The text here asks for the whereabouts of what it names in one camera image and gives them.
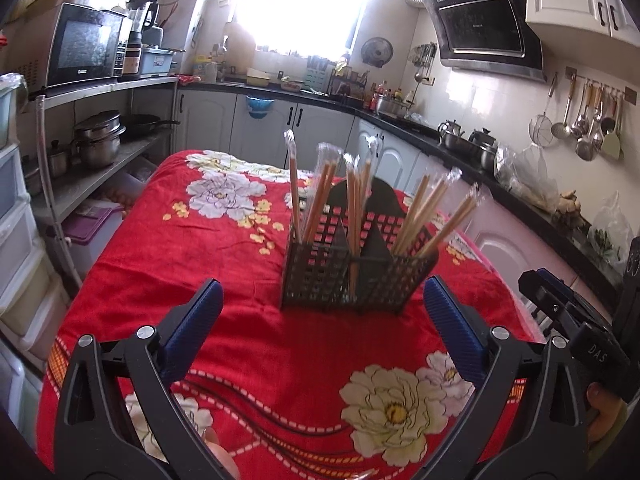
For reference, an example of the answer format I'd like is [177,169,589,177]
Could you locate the black blender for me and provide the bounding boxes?
[122,0,160,80]

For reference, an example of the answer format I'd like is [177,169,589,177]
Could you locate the blue hanging bowl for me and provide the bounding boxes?
[245,95,276,120]

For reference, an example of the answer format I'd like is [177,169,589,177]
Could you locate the red floral blanket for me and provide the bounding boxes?
[36,149,546,480]

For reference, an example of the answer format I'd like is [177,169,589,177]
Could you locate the small steel pot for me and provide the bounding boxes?
[49,140,76,176]

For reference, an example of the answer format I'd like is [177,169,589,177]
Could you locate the pale plastic drawer tower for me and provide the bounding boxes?
[0,74,71,361]

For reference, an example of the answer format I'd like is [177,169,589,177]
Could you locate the steel stock pot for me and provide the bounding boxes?
[374,92,411,117]

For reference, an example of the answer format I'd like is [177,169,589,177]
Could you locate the wooden cutting board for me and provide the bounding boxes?
[222,22,258,81]

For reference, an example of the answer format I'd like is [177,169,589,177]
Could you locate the grey plastic crate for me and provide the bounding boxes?
[140,46,178,77]

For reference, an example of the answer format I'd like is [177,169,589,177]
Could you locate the black range hood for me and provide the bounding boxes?
[407,0,548,83]

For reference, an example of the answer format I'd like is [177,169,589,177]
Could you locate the black perforated utensil holder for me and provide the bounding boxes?
[280,178,440,316]

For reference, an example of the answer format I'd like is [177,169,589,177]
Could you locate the small hanging utensil cluster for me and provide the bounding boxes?
[407,42,438,83]

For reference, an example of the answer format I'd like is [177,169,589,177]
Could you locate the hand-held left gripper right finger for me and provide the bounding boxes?
[422,275,591,480]

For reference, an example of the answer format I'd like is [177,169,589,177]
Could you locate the white lower kitchen cabinets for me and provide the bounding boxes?
[172,87,616,321]

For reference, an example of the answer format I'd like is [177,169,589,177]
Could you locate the black frying pan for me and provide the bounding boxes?
[120,114,181,142]

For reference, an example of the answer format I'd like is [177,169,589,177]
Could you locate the ginger root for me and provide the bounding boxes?
[555,190,583,216]

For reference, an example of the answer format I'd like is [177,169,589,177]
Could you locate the black spice rack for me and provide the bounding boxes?
[327,67,371,98]

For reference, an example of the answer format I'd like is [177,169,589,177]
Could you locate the purple lidded storage box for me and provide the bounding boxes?
[45,200,126,281]

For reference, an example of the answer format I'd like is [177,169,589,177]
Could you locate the metal shelf rack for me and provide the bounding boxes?
[27,76,181,291]

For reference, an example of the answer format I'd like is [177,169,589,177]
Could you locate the row of hanging kitchen utensils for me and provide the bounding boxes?
[529,66,638,162]

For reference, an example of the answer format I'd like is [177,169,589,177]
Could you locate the kitchen window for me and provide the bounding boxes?
[235,0,376,58]

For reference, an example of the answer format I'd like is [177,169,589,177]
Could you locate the clear plastic bag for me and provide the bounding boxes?
[494,142,561,206]

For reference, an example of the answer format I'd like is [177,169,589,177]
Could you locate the black microwave oven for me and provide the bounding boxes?
[10,2,130,93]

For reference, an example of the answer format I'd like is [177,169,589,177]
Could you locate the person's left hand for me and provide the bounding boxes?
[200,427,241,480]

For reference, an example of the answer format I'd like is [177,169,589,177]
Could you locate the group of chopsticks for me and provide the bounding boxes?
[284,130,483,286]

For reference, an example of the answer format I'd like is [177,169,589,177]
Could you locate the pink plastic drawer tower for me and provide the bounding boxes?
[0,345,46,441]

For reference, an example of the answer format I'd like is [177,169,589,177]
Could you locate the teal drawer organizer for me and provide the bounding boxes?
[306,55,332,88]

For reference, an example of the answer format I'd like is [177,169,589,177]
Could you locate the stacked steel pots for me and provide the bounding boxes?
[72,111,127,170]

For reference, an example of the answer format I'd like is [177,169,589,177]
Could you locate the steel kettle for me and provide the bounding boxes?
[437,120,466,151]
[467,129,498,153]

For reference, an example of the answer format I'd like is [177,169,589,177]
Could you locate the person's right hand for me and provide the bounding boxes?
[586,382,628,441]

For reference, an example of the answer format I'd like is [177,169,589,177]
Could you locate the bag of green vegetables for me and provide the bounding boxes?
[587,191,635,266]

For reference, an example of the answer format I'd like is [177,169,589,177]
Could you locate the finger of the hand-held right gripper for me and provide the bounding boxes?
[518,270,588,343]
[537,268,571,291]

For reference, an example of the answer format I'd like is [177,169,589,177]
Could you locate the grey appliance with dials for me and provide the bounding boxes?
[612,234,640,341]

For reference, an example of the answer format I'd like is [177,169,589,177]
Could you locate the black kitchen countertop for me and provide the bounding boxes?
[177,77,626,306]

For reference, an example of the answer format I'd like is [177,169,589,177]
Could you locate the small wall fan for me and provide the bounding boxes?
[361,36,393,67]

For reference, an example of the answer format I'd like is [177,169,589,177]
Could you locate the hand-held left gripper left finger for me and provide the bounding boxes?
[54,278,236,480]

